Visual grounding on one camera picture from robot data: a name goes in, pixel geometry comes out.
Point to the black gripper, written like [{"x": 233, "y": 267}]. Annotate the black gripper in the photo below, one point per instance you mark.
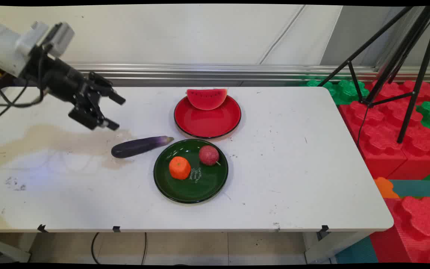
[{"x": 64, "y": 82}]

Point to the orange toy tangerine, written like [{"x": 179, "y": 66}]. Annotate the orange toy tangerine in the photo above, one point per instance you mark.
[{"x": 180, "y": 168}]

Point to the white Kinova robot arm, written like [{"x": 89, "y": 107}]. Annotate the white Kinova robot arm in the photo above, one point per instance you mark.
[{"x": 4, "y": 48}]

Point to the purple toy eggplant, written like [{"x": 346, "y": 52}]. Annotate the purple toy eggplant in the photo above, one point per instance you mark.
[{"x": 136, "y": 146}]

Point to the toy watermelon slice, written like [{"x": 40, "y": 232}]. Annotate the toy watermelon slice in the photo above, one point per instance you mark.
[{"x": 206, "y": 99}]

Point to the red plate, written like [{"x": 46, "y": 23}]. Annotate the red plate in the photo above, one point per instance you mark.
[{"x": 207, "y": 121}]

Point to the red round toy fruit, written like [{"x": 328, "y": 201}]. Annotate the red round toy fruit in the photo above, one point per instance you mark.
[{"x": 208, "y": 155}]

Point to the black table edge clip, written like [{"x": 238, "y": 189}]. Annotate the black table edge clip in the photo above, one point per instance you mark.
[
  {"x": 323, "y": 231},
  {"x": 116, "y": 228},
  {"x": 42, "y": 228}
]

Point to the dark green plate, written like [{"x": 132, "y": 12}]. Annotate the dark green plate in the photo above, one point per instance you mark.
[{"x": 190, "y": 190}]

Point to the white table leg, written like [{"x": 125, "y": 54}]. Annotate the white table leg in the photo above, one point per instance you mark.
[
  {"x": 334, "y": 246},
  {"x": 8, "y": 252}
]

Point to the large red foam block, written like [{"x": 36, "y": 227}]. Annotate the large red foam block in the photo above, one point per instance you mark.
[{"x": 377, "y": 145}]

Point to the teal foam mat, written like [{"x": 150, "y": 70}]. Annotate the teal foam mat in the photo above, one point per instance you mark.
[
  {"x": 418, "y": 188},
  {"x": 357, "y": 252}
]

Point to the orange foam piece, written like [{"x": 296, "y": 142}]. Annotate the orange foam piece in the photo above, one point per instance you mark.
[{"x": 385, "y": 188}]

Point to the black tripod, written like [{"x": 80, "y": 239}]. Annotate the black tripod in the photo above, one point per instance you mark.
[{"x": 421, "y": 74}]

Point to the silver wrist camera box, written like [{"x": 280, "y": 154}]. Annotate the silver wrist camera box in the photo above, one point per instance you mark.
[{"x": 61, "y": 37}]

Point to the aluminium wall rail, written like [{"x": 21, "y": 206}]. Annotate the aluminium wall rail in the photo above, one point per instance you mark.
[{"x": 200, "y": 71}]

